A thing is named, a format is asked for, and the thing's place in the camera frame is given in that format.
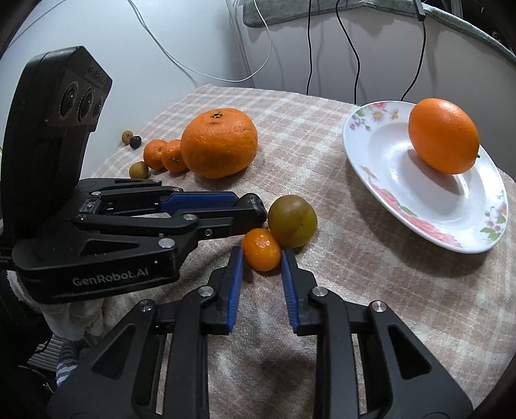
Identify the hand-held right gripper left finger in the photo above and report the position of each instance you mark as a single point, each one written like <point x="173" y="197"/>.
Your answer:
<point x="235" y="290"/>

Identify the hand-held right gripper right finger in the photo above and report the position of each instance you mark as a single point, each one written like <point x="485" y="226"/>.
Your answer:
<point x="289" y="290"/>

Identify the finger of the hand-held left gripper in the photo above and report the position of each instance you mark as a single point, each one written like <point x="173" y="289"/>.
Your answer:
<point x="197" y="200"/>
<point x="242" y="215"/>

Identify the small mandarin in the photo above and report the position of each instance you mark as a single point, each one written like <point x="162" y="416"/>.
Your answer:
<point x="262" y="249"/>
<point x="153" y="155"/>
<point x="175" y="158"/>

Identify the green plum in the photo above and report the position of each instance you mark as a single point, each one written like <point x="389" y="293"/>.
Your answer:
<point x="292" y="220"/>

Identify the large bumpy orange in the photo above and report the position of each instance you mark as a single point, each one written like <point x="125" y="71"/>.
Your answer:
<point x="219" y="143"/>

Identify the brown longan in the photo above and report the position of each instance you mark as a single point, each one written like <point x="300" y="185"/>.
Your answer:
<point x="127" y="135"/>
<point x="139" y="169"/>

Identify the white floral plate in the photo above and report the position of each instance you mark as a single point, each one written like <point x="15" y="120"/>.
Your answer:
<point x="403" y="177"/>

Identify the large smooth orange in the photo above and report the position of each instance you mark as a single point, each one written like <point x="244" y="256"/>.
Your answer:
<point x="443" y="135"/>

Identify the person's left hand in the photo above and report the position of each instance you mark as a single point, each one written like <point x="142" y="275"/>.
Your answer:
<point x="70" y="320"/>

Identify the plaid beige cloth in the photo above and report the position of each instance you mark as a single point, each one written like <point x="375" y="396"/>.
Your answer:
<point x="322" y="322"/>

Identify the dark purple grape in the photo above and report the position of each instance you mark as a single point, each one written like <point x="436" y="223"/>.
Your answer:
<point x="136" y="142"/>

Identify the white cabinet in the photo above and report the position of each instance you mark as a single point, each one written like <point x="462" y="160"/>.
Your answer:
<point x="121" y="60"/>

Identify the striped cloth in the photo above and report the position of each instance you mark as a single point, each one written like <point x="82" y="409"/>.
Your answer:
<point x="70" y="362"/>

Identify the grey ledge cloth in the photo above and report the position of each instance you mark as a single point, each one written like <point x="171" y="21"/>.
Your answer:
<point x="282" y="12"/>

